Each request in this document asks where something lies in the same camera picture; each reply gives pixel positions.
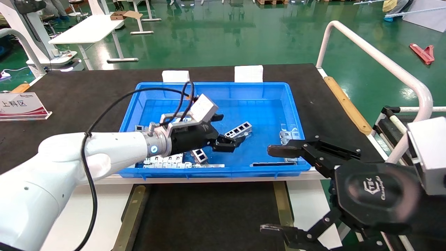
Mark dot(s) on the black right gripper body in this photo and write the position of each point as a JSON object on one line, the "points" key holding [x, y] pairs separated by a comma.
{"points": [[376, 195]]}

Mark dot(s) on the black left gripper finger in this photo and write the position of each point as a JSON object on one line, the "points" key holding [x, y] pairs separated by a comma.
{"points": [[226, 143], [216, 117]]}

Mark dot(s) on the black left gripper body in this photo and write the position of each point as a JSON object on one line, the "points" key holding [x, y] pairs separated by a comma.
{"points": [[190, 137]]}

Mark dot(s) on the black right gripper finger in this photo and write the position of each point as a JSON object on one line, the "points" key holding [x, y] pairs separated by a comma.
{"points": [[313, 151], [299, 242]]}

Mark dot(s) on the silver windowed metal bracket part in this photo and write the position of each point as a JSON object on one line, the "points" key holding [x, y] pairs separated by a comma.
{"points": [[240, 129], [200, 156]]}

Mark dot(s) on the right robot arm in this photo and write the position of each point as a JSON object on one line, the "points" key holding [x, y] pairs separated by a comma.
{"points": [[430, 223]]}

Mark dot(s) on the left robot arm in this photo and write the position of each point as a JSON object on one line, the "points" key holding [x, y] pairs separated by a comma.
{"points": [[62, 164]]}

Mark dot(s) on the long thin silver metal part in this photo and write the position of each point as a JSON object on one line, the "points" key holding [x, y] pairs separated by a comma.
{"points": [[205, 166]]}

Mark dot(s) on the silver bent metal clip part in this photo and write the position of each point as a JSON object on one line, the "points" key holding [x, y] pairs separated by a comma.
{"points": [[286, 136]]}

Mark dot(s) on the dark thin metal strip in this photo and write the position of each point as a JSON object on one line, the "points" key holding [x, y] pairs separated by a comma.
{"points": [[271, 164]]}

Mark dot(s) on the blue plastic bin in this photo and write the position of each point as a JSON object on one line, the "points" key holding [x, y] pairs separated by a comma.
{"points": [[264, 115]]}

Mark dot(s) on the white foam block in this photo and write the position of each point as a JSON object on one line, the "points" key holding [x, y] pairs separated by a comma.
{"points": [[248, 74], [176, 76]]}

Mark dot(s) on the long wooden edge strip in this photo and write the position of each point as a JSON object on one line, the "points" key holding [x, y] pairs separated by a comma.
{"points": [[346, 104]]}

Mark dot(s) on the black padded cart bar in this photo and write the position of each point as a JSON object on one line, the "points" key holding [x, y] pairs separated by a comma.
{"points": [[390, 136]]}

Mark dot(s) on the white cart tube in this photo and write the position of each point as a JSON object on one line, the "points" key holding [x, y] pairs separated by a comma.
{"points": [[397, 123]]}

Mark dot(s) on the white curved railing pipe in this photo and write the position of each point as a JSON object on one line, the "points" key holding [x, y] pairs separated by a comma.
{"points": [[379, 59]]}

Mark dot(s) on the open cardboard box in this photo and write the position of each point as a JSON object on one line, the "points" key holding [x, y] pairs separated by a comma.
{"points": [[120, 15]]}

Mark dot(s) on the red floor tool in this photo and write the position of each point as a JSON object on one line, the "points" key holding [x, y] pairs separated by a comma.
{"points": [[422, 53]]}

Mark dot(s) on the white work table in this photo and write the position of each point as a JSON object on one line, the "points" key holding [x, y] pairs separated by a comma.
{"points": [[87, 29]]}

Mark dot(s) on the person in yellow top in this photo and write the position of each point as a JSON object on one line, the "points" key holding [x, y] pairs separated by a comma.
{"points": [[392, 7]]}

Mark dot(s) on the acrylic sign with Chinese text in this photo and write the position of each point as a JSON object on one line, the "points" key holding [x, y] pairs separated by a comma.
{"points": [[21, 106]]}

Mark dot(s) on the short wooden edge strip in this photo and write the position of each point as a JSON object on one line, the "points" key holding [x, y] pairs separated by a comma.
{"points": [[21, 88]]}

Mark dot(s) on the white leaning board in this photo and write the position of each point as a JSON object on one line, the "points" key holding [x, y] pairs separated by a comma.
{"points": [[428, 15]]}

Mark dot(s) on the grey curved railing pipe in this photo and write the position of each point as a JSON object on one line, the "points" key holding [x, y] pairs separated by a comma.
{"points": [[26, 48]]}

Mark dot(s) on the white power strip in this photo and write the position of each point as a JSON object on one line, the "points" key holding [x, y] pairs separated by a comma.
{"points": [[4, 74]]}

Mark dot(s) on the white machine with base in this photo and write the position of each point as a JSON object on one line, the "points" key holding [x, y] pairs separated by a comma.
{"points": [[28, 24]]}

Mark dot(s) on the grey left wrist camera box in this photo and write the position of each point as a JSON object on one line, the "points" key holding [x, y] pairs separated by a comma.
{"points": [[204, 108]]}

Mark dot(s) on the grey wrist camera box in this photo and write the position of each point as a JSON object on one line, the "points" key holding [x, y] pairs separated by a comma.
{"points": [[428, 157], [204, 108]]}

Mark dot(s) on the brass container rail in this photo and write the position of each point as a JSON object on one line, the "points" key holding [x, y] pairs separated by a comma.
{"points": [[283, 205], [130, 216]]}

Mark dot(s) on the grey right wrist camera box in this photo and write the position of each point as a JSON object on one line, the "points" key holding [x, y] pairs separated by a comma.
{"points": [[428, 157]]}

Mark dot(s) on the white table leg frame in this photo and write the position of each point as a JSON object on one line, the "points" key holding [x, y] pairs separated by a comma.
{"points": [[139, 24]]}

